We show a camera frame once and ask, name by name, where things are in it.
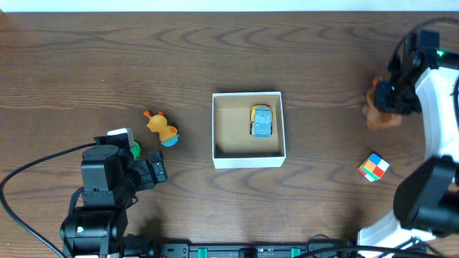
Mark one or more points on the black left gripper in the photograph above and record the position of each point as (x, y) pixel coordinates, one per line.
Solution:
(144, 172)

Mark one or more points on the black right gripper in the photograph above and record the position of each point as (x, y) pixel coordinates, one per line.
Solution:
(384, 96)

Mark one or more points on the brown plush capybara toy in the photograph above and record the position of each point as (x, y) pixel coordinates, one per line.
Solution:
(375, 119)

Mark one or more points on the yellow grey toy truck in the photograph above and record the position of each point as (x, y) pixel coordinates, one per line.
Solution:
(261, 121)

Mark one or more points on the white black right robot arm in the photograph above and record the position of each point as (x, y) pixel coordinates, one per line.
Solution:
(423, 79)

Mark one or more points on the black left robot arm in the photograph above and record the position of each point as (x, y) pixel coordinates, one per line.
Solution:
(111, 178)

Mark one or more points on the green ribbed wheel toy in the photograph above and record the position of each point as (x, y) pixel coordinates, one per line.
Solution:
(136, 150)

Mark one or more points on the orange rubber duck toy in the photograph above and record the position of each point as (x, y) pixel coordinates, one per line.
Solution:
(158, 123)

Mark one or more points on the white cardboard box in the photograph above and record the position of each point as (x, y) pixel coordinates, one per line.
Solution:
(233, 144)

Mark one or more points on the multicoloured puzzle cube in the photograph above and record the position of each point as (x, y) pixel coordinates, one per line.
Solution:
(373, 168)

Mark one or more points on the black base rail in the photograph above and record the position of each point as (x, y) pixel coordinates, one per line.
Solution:
(229, 250)

